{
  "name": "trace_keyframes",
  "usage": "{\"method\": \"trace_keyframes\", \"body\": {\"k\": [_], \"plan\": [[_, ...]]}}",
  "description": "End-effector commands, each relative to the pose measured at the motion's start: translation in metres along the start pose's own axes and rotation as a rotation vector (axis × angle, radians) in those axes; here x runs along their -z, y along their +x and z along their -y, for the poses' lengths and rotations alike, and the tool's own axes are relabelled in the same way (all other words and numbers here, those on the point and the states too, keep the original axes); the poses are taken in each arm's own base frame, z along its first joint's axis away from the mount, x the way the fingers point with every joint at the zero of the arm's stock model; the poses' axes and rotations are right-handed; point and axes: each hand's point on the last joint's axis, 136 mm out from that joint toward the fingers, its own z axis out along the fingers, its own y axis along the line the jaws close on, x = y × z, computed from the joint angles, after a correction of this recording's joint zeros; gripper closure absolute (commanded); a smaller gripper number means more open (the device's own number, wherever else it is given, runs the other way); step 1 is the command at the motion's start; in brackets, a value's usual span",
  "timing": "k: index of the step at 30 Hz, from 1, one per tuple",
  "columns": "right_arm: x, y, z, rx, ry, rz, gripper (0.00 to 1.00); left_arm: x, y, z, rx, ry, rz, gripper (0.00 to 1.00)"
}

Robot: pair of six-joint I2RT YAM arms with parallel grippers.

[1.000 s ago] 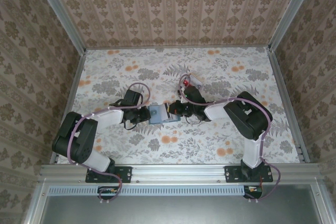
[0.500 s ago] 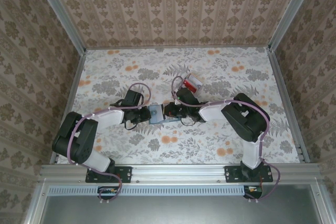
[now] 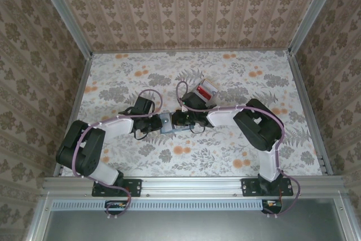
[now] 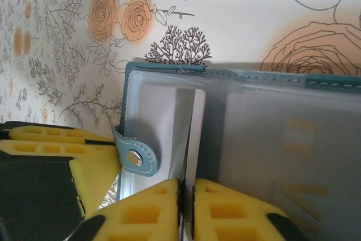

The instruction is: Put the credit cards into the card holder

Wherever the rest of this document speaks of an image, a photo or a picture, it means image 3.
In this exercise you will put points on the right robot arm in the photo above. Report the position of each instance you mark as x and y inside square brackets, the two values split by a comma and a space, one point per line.
[259, 125]

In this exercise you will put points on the red and grey box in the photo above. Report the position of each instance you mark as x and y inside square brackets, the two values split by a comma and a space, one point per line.
[215, 90]

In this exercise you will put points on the red card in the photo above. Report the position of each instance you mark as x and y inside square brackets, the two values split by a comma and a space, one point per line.
[203, 91]

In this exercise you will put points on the grey metal panel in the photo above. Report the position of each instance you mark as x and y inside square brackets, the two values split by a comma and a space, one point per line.
[197, 227]

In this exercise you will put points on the thin aluminium frame rail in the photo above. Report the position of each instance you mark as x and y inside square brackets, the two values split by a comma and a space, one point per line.
[191, 51]

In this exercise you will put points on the floral table cover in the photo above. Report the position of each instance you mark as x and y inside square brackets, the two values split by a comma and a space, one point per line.
[197, 153]

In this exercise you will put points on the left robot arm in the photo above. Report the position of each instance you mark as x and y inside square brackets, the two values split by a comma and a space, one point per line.
[79, 148]

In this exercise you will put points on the wide aluminium frame rail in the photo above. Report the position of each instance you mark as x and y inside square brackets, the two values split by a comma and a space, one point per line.
[191, 186]

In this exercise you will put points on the small connector circuit board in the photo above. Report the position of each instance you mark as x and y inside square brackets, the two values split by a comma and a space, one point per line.
[115, 205]
[272, 204]

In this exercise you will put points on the aluminium frame post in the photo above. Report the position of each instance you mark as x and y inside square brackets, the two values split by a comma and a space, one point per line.
[66, 12]
[314, 12]

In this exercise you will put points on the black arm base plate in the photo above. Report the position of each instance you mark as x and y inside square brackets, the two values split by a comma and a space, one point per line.
[249, 187]
[135, 187]

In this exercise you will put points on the blue leather card holder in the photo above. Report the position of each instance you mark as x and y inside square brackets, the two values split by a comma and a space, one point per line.
[167, 128]

